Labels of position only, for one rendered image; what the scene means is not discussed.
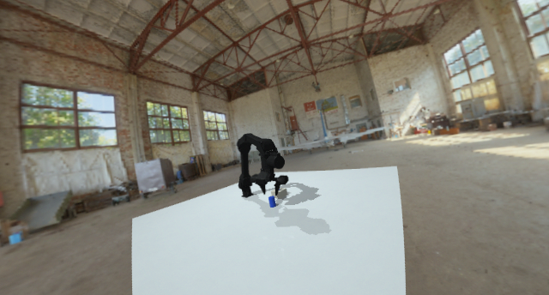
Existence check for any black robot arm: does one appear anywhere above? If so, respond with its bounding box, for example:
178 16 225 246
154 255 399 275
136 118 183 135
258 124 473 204
238 133 285 198

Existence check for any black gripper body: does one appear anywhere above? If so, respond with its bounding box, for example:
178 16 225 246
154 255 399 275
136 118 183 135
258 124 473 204
250 166 289 185

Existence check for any blue marker cap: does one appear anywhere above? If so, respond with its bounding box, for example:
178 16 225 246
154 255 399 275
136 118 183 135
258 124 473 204
268 196 276 208

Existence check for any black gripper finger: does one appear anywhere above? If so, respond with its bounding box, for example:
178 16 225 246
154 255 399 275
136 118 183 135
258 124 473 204
274 183 281 196
255 183 266 195

